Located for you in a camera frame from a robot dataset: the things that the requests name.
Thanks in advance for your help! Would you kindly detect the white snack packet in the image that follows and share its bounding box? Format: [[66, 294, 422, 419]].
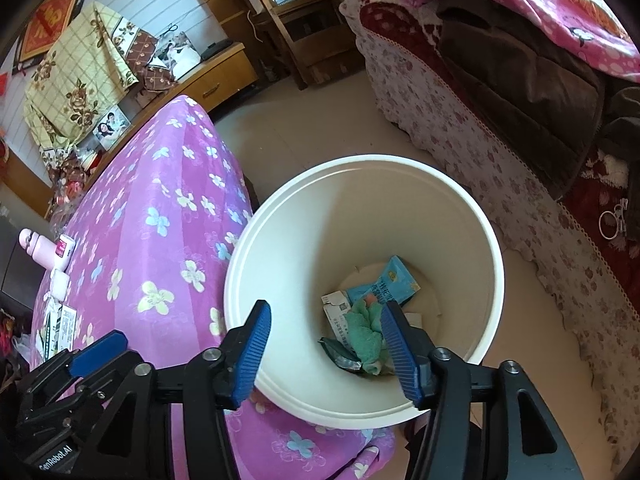
[[40, 297, 78, 361]]

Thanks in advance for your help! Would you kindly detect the pink thermos bottle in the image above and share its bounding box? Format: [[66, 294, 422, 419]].
[[19, 227, 61, 267]]

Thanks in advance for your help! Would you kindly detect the dark silver packet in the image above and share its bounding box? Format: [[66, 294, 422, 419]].
[[319, 336, 366, 373]]

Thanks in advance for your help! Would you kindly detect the red and white blanket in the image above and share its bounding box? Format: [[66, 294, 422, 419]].
[[357, 0, 640, 281]]

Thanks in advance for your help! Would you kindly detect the white drink carton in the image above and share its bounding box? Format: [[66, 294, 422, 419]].
[[321, 291, 361, 346]]

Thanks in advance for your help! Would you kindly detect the white plastic bucket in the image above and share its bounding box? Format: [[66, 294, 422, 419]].
[[223, 155, 502, 431]]

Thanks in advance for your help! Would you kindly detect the white bottle with pink label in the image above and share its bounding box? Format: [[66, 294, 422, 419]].
[[54, 234, 76, 273]]

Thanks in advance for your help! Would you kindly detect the pink printed blanket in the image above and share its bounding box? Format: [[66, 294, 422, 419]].
[[397, 0, 640, 81]]

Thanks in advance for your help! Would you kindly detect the wooden cabinet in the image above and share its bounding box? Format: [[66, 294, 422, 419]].
[[120, 40, 258, 113]]

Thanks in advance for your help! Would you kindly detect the brown patterned cloth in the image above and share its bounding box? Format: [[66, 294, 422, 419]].
[[120, 17, 176, 91]]

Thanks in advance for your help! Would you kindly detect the pink floral tablecloth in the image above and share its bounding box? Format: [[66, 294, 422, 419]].
[[27, 95, 396, 480]]

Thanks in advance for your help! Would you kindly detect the green cloth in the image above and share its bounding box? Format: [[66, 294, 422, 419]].
[[346, 300, 401, 376]]

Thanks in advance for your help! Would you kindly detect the pile of plastic bags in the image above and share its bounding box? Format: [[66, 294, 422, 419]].
[[42, 152, 101, 221]]

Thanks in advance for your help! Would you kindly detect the framed photo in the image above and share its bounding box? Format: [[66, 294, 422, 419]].
[[92, 106, 132, 152]]

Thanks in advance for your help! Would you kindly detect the dark olive garment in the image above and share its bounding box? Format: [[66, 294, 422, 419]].
[[600, 87, 640, 161]]

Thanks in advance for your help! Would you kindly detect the pile of clothes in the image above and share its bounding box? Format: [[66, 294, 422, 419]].
[[0, 310, 31, 391]]

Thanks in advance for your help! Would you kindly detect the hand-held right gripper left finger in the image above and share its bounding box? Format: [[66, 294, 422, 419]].
[[85, 300, 273, 480]]

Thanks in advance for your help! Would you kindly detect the sofa with floral cover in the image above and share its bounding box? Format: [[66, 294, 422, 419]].
[[339, 0, 640, 480]]

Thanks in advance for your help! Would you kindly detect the yellow floral cloth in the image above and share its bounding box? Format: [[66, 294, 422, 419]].
[[24, 1, 141, 148]]

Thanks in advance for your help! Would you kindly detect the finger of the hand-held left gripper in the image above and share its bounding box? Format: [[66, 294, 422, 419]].
[[20, 330, 128, 401]]

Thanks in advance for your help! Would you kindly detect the wooden chair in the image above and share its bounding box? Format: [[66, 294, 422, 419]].
[[222, 0, 368, 91]]

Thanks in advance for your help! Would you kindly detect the blue snack packet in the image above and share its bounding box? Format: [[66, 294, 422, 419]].
[[346, 255, 422, 307]]

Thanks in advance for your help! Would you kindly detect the brown jacket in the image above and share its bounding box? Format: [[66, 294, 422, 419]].
[[437, 0, 608, 201]]

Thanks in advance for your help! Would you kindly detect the red wall decoration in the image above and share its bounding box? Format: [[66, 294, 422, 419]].
[[17, 0, 86, 63]]

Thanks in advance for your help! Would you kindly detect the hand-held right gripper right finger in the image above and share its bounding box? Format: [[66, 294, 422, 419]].
[[380, 300, 583, 480]]

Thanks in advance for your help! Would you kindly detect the key ring with keys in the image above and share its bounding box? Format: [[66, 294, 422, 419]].
[[599, 199, 630, 242]]

